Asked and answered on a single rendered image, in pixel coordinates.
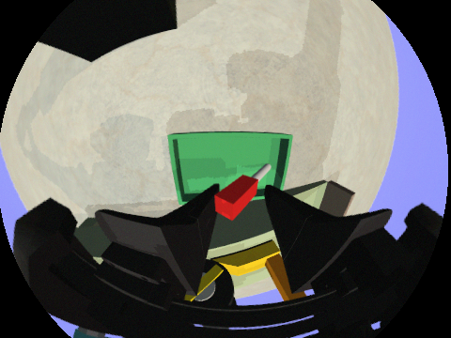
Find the red-headed stop pin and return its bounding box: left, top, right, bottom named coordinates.
left=214, top=162, right=272, bottom=221

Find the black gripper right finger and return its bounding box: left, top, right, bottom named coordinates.
left=264, top=184, right=392, bottom=294

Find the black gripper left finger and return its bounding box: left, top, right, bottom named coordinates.
left=95, top=184, right=219, bottom=297

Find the green tray floor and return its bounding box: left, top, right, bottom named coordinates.
left=177, top=136, right=281, bottom=194

